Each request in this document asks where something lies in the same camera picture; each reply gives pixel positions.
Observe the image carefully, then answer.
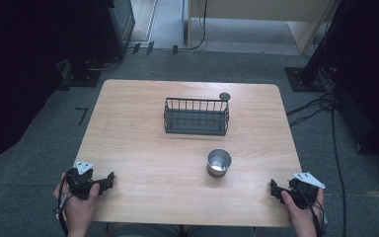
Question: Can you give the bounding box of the right hand-held gripper cable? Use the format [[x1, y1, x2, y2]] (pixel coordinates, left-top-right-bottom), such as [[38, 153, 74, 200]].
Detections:
[[294, 179, 328, 237]]

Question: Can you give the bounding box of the dark grey cabinet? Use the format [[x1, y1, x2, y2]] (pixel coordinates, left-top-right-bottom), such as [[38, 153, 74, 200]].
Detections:
[[107, 0, 136, 61]]

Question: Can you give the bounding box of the person's left hand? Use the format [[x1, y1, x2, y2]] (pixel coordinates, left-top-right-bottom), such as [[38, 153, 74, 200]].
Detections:
[[52, 173, 101, 231]]

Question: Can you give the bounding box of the black metal stand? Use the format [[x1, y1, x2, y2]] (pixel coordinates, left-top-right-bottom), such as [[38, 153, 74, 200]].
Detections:
[[57, 0, 126, 89], [283, 0, 353, 93]]

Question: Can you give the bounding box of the person's right hand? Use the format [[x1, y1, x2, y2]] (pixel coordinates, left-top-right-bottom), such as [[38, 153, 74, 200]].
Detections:
[[279, 187, 326, 233]]

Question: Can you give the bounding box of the light wooden furniture panel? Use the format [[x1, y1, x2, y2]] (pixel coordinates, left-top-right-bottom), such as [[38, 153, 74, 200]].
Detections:
[[187, 0, 339, 55]]

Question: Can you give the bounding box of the left hand-held gripper cable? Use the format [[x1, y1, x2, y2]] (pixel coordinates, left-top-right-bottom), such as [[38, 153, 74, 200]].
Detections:
[[55, 169, 74, 237]]

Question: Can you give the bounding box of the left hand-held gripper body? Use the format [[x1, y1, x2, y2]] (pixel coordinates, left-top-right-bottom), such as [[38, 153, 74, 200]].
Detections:
[[66, 160, 101, 200]]

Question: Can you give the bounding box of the hand-held gripper cable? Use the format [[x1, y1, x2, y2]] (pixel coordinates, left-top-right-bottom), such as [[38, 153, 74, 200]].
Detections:
[[55, 169, 74, 237], [294, 179, 328, 237]]

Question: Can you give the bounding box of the black wire basket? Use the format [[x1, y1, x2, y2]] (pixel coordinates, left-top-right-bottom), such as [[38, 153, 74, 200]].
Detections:
[[163, 96, 230, 137]]

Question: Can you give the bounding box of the dark curtain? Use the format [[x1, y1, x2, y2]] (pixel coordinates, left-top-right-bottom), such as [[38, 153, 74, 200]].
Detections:
[[0, 0, 80, 177], [322, 0, 379, 169]]

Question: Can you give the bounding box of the black floor cable bundle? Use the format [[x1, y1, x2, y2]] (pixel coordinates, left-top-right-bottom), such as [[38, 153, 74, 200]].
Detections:
[[285, 65, 349, 237]]

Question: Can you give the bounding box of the thin black hanging cable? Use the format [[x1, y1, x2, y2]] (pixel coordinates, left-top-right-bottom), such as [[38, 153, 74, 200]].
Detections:
[[181, 0, 209, 51]]

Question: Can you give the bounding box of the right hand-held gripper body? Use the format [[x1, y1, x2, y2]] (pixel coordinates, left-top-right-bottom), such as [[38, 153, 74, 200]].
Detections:
[[285, 171, 327, 210]]

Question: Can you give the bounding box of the metal cup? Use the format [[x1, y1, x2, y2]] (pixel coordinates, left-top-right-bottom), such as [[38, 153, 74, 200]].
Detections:
[[205, 148, 233, 179]]

